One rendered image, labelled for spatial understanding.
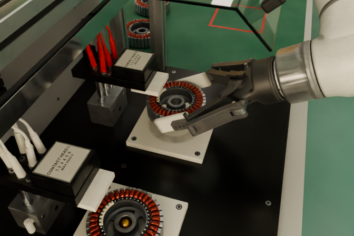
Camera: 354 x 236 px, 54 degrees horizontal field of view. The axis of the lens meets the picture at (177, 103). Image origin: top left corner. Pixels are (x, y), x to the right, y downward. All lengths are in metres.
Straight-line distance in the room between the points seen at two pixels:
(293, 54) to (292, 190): 0.26
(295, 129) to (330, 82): 0.27
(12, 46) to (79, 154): 0.17
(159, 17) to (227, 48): 0.28
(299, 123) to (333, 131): 1.15
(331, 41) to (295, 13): 0.70
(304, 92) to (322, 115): 1.47
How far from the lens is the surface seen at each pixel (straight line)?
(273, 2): 0.55
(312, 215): 1.58
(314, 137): 1.87
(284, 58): 0.54
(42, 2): 0.43
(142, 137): 0.68
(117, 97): 0.71
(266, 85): 0.55
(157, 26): 0.81
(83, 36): 0.50
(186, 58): 0.94
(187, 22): 1.10
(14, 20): 0.40
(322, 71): 0.52
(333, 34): 0.53
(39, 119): 0.74
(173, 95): 0.69
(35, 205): 0.58
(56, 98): 0.77
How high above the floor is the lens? 1.28
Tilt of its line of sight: 42 degrees down
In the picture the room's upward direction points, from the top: straight up
